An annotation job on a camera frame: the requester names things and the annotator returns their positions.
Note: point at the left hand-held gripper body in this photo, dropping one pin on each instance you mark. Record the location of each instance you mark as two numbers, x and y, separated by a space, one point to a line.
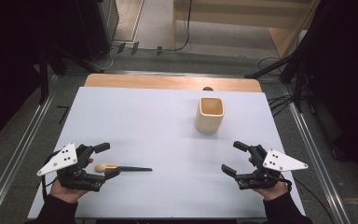
65 158

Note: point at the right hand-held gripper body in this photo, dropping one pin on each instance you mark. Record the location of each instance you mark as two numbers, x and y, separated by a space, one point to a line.
279 161

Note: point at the beige square cup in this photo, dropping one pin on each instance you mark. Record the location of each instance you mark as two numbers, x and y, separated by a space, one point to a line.
208 123

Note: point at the person's right hand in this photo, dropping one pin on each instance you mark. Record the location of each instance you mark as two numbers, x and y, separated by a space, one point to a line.
273 193

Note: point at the person's left hand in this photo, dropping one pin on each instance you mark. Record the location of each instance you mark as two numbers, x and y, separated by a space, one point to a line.
66 195

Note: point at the white board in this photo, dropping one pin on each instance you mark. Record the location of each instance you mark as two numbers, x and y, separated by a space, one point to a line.
155 124

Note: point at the black tripod stand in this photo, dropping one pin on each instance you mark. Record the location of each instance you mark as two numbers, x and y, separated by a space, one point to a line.
298 84

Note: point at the wooden table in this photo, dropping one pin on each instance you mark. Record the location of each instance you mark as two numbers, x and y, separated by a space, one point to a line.
155 82

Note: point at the dark curtain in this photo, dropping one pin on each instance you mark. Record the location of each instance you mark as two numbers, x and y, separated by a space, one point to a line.
9 46
348 77

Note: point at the light wooden furniture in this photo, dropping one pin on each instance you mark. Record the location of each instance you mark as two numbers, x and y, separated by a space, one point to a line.
279 37

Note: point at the dark cabinet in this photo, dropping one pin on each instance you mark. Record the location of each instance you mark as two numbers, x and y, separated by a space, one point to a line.
96 25

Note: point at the metal floor rail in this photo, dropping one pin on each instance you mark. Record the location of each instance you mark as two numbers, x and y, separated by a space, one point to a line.
317 155
15 158

